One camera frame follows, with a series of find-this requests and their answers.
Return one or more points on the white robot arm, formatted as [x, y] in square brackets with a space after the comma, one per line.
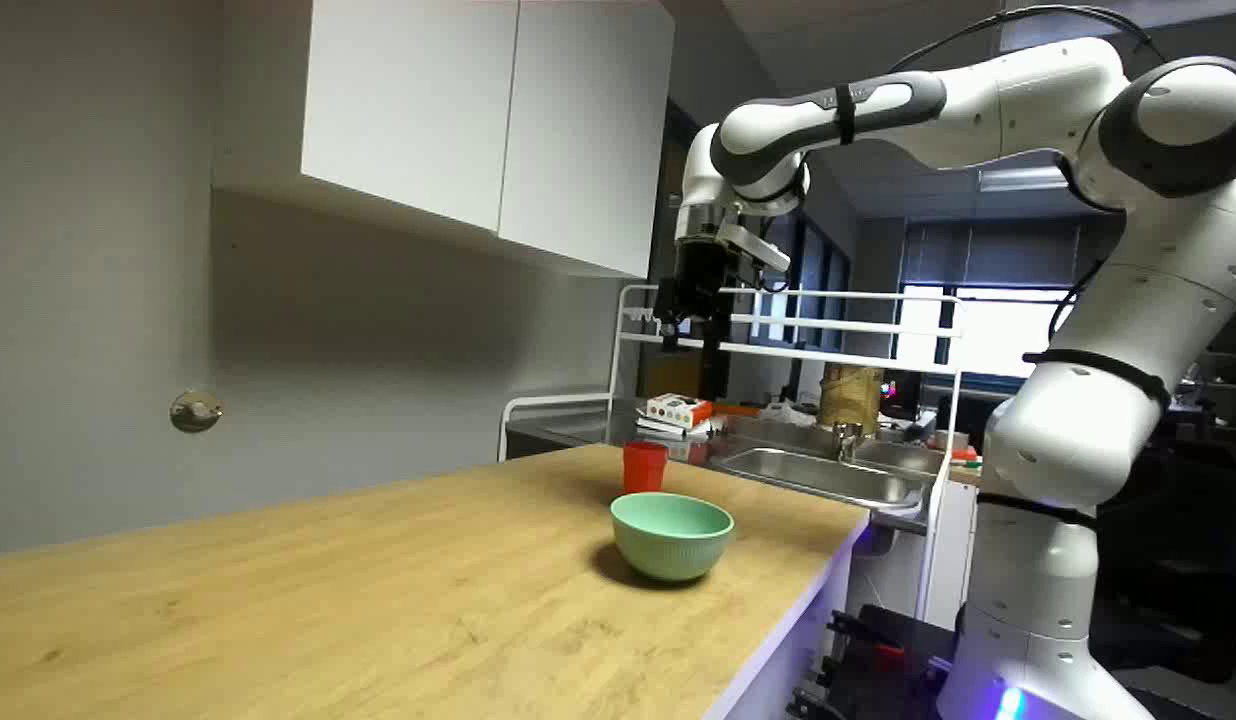
[1159, 155]

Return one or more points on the white wire dish rack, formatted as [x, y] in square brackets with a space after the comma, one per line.
[946, 360]

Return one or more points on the red plastic cup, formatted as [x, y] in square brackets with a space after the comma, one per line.
[644, 465]

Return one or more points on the red white box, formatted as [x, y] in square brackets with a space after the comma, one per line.
[674, 412]

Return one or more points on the round wall knob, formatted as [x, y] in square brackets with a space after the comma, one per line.
[198, 411]

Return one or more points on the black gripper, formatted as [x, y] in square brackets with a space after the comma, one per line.
[696, 292]

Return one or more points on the green ceramic bowl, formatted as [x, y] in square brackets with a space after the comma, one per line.
[669, 536]

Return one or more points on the stainless steel sink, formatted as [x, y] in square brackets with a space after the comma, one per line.
[828, 479]

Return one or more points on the white wall cabinet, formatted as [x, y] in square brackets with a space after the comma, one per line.
[524, 124]

